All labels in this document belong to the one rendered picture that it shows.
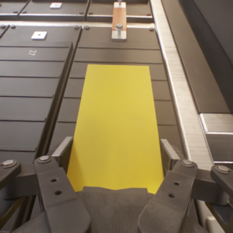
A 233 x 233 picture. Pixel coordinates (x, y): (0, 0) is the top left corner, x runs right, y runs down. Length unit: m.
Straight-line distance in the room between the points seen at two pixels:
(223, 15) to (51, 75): 0.26
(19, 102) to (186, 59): 0.25
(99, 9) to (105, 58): 0.19
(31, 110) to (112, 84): 0.10
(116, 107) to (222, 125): 0.14
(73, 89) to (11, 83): 0.08
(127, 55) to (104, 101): 0.13
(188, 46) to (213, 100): 0.13
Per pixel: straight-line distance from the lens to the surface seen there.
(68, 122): 0.19
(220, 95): 0.27
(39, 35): 0.36
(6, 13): 0.48
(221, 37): 0.32
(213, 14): 0.36
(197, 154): 0.20
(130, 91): 0.17
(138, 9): 0.44
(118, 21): 0.37
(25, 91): 0.24
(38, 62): 0.28
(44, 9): 0.46
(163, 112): 0.20
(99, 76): 0.19
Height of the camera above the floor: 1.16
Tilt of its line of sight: 55 degrees down
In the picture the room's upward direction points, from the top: 1 degrees clockwise
